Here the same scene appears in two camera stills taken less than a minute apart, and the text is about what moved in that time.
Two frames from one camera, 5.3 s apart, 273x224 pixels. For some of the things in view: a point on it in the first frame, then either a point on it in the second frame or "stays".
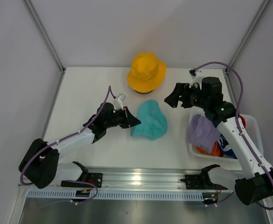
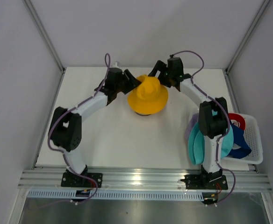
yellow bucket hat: x=147 y=73 → x=149 y=97
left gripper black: x=129 y=120 → x=134 y=82
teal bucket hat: x=154 y=123 → x=196 y=144
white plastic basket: x=251 y=126 stays
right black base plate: x=200 y=182 stays
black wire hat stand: x=146 y=92 → x=147 y=115
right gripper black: x=173 y=99 → x=160 y=66
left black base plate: x=96 y=178 stays
